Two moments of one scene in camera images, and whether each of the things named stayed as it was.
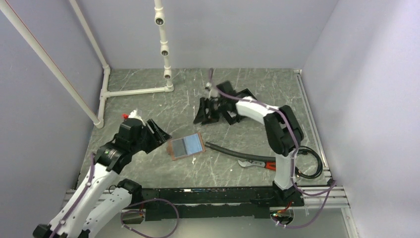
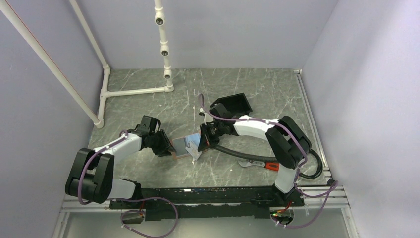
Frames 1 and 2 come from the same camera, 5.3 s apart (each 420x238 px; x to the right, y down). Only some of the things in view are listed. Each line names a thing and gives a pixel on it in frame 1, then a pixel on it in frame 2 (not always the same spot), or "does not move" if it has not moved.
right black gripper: (202, 117) to (206, 140)
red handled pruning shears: (268, 165) does not move
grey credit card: (179, 148) does not move
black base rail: (180, 204) does not move
